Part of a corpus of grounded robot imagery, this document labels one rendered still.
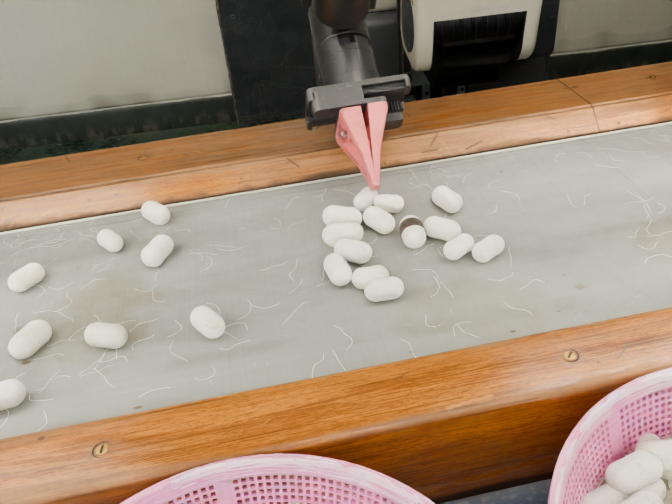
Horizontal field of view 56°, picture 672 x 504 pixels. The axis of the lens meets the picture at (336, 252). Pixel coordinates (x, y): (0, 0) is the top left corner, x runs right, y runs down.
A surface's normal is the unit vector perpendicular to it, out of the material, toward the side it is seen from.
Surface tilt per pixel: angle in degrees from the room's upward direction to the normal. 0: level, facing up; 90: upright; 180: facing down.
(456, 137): 45
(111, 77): 89
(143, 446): 0
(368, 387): 0
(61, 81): 89
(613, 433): 72
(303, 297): 0
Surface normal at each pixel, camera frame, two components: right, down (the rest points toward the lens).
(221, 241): -0.08, -0.81
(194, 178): 0.07, -0.17
